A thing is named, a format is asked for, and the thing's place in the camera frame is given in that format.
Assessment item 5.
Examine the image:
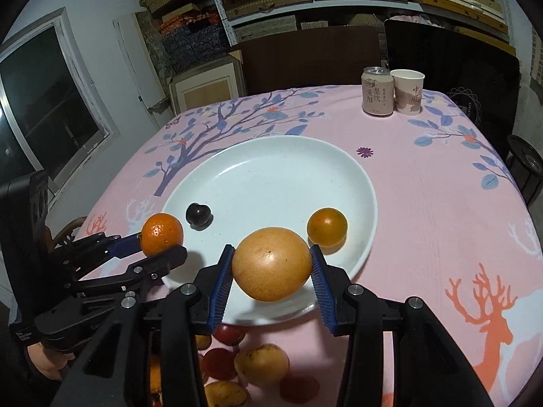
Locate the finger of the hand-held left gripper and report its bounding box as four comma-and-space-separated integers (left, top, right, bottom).
53, 232, 145, 280
70, 245, 188, 306

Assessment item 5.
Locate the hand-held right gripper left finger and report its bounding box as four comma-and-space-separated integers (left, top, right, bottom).
50, 245, 236, 407

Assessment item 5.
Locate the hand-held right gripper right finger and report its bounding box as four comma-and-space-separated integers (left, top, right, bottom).
309, 245, 495, 407

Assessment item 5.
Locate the bright orange tangerine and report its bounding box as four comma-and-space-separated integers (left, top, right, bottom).
141, 213, 184, 257

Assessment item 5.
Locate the pale orange round fruit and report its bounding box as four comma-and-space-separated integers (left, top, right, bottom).
231, 228, 312, 303

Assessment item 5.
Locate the yellow speckled fruit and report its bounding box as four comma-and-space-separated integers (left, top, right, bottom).
234, 343, 290, 384
205, 381, 249, 407

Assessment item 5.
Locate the white plate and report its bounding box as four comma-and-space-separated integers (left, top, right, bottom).
160, 136, 378, 325

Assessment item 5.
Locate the person's left hand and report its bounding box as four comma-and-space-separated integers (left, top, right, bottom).
25, 341, 73, 380

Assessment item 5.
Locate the red cherry tomato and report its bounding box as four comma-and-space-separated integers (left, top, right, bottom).
279, 375, 321, 405
212, 324, 247, 345
201, 348, 237, 380

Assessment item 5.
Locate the carved wooden chair back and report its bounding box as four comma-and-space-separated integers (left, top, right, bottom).
46, 216, 88, 255

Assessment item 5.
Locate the dark purple plum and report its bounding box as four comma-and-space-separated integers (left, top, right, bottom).
186, 203, 214, 230

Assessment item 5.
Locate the small dark orange tangerine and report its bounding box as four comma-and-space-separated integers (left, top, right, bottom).
306, 207, 349, 248

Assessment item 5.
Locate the pink printed tablecloth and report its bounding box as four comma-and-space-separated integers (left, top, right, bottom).
50, 85, 543, 407

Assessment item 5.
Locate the window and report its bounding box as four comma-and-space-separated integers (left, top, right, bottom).
0, 8, 119, 187

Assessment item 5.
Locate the framed picture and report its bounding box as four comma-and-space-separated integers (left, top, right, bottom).
169, 57, 238, 115

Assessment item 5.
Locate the white door panel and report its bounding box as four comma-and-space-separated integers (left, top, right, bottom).
112, 11, 174, 130

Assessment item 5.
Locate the stack of dark patterned boxes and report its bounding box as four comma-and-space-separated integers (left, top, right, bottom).
159, 17, 232, 77

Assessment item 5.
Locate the beige drink can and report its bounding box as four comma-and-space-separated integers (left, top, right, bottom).
361, 66, 394, 116

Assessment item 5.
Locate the white paper cup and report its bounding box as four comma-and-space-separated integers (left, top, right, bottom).
390, 69, 425, 116

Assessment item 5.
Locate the brown chair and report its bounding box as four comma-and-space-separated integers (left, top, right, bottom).
229, 25, 385, 94

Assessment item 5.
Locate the black round stool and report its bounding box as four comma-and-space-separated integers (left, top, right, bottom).
507, 134, 543, 208

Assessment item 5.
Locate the metal shelf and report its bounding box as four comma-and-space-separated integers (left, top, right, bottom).
204, 0, 516, 47

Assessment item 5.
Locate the black chair back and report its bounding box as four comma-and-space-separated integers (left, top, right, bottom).
384, 19, 520, 128

